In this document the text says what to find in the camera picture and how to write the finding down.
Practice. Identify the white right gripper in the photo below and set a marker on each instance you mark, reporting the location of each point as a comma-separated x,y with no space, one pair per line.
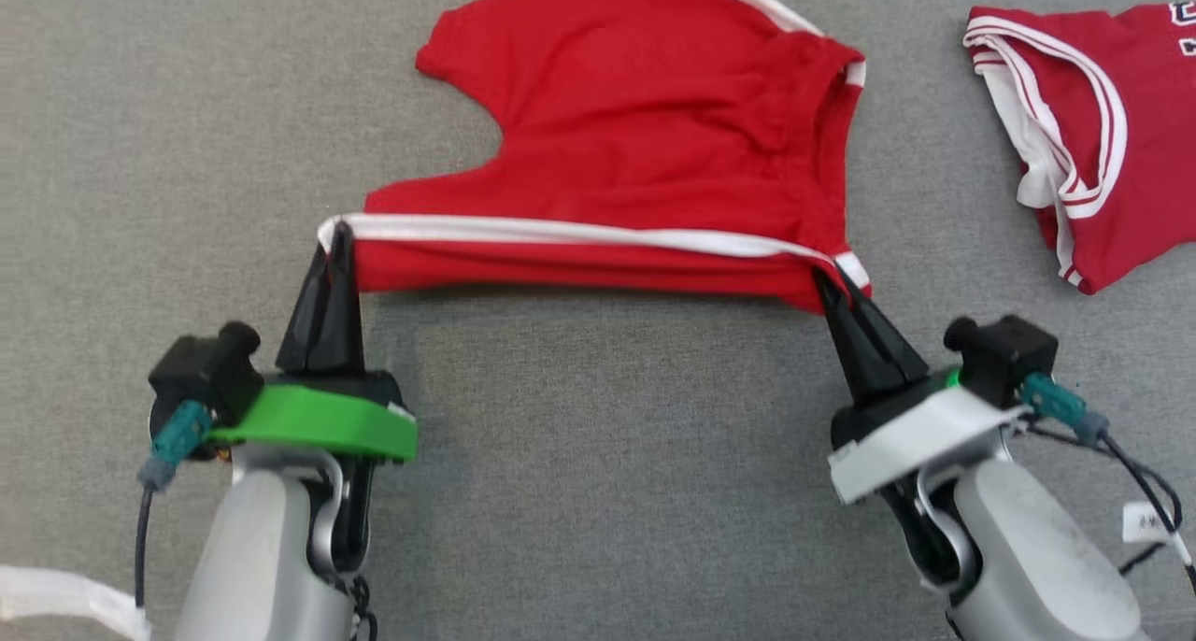
916,435

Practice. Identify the red shorts white stripes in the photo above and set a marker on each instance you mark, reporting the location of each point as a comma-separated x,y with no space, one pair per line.
635,136

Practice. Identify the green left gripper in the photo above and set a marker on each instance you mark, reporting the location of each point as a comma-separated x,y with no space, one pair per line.
318,417

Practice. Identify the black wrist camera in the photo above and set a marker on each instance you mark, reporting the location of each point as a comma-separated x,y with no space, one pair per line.
1004,356
206,370

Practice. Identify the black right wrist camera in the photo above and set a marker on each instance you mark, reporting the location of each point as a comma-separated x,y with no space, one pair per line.
1004,356

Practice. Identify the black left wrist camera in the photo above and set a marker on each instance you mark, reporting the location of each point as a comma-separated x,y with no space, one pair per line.
206,370

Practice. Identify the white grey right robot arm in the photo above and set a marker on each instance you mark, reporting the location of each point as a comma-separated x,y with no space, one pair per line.
1028,548

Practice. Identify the red white basketball jersey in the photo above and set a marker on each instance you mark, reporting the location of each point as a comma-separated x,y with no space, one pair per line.
1112,155

